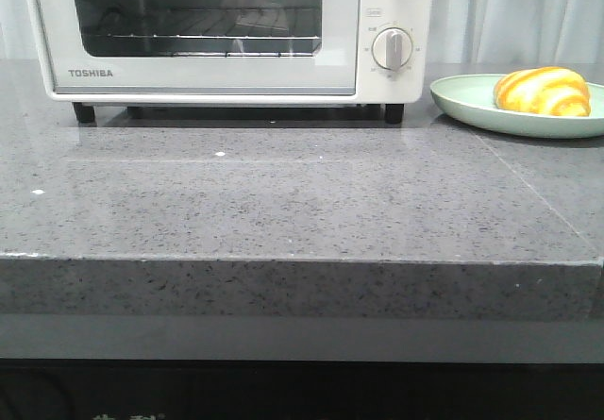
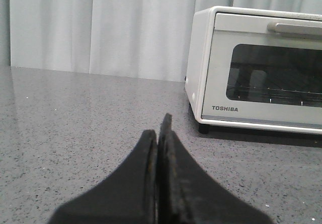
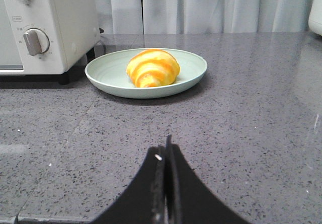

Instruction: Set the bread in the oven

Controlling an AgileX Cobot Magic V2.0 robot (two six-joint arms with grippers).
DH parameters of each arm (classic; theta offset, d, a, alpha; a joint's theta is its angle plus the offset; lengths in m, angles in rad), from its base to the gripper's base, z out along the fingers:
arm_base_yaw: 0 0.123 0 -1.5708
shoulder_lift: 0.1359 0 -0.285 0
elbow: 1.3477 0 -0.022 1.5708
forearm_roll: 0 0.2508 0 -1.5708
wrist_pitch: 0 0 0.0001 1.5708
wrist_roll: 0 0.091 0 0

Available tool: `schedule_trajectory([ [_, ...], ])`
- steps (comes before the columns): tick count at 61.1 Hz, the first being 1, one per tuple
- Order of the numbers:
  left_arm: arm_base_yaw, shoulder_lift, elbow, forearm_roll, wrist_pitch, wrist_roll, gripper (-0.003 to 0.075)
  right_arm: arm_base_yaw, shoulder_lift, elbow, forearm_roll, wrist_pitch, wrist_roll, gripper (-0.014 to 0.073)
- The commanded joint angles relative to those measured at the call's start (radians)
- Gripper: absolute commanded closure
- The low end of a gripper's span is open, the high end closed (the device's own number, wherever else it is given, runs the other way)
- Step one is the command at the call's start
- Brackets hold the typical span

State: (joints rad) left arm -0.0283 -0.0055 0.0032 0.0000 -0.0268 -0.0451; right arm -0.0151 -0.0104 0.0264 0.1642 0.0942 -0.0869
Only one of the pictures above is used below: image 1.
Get glass oven door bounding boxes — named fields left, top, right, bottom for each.
left=31, top=0, right=360, bottom=95

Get yellow croissant bread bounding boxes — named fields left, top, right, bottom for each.
left=493, top=66, right=591, bottom=117

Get white Toshiba toaster oven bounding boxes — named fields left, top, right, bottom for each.
left=26, top=0, right=432, bottom=124

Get lower timer knob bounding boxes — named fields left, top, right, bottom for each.
left=372, top=27, right=413, bottom=71

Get light green plate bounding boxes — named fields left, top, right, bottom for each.
left=430, top=74, right=603, bottom=139

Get white curtain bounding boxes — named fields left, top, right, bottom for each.
left=0, top=0, right=604, bottom=65

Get metal wire oven rack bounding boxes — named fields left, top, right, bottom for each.
left=81, top=7, right=322, bottom=58

